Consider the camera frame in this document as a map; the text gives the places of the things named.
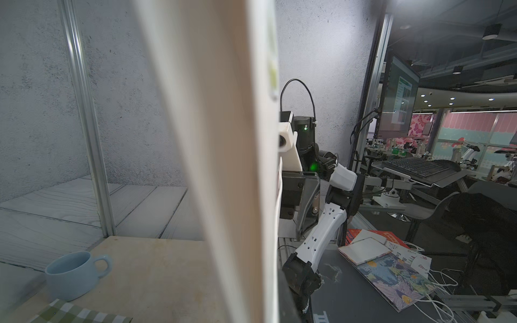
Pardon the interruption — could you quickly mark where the green checkered cloth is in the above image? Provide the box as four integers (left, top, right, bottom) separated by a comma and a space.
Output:
29, 299, 133, 323

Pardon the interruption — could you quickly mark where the right frame post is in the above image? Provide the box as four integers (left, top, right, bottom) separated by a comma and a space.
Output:
349, 9, 393, 172

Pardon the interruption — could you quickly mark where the stack of flat paper bags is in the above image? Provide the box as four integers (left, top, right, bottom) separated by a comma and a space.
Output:
338, 230, 438, 312

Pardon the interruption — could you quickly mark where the computer monitor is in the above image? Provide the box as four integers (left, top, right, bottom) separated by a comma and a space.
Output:
376, 52, 420, 139

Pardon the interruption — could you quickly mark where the left frame post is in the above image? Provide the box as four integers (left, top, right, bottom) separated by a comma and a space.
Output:
57, 0, 117, 238

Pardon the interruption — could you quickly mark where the black keyboard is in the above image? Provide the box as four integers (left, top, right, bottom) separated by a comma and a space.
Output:
383, 157, 450, 178

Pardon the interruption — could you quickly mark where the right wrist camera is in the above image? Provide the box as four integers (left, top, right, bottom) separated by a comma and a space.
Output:
279, 111, 303, 172

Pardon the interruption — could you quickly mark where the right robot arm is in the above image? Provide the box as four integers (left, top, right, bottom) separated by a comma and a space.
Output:
279, 109, 365, 314

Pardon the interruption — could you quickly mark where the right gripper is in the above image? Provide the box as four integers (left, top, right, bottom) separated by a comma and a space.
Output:
280, 172, 320, 238

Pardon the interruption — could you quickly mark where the white Happy Every Day bag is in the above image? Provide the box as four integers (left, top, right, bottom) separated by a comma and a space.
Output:
133, 1, 281, 322

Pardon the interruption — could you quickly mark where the frame post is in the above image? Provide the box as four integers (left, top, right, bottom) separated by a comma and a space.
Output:
349, 9, 393, 172
57, 0, 117, 238

